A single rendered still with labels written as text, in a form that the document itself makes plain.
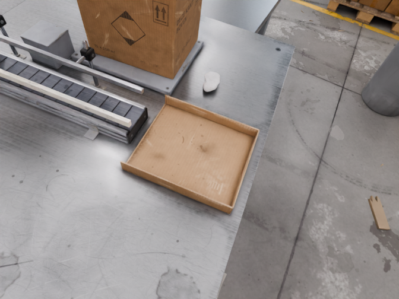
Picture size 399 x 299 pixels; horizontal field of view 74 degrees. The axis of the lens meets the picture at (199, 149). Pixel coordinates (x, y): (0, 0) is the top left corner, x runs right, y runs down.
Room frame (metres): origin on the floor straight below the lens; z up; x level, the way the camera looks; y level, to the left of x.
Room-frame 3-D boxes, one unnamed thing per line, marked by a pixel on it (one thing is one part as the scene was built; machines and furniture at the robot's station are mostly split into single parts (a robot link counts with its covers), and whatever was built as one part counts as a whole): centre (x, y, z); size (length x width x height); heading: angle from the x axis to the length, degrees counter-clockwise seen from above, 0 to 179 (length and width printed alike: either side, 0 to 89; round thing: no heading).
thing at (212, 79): (0.68, 0.01, 0.85); 0.08 x 0.07 x 0.04; 141
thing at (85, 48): (0.55, 0.36, 0.91); 0.07 x 0.03 x 0.16; 168
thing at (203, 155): (0.40, 0.01, 0.85); 0.30 x 0.26 x 0.04; 78
